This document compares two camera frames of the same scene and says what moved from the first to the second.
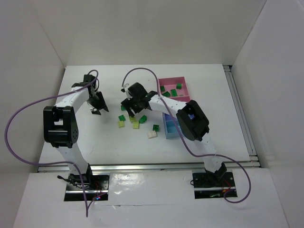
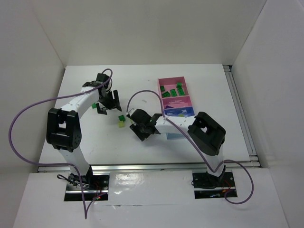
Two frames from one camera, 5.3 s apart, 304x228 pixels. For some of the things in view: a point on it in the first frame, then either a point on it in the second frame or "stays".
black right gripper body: x=129 y=105 -> x=139 y=128
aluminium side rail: x=253 y=156 stays
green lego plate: x=174 y=93 stays
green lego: x=178 y=86 stays
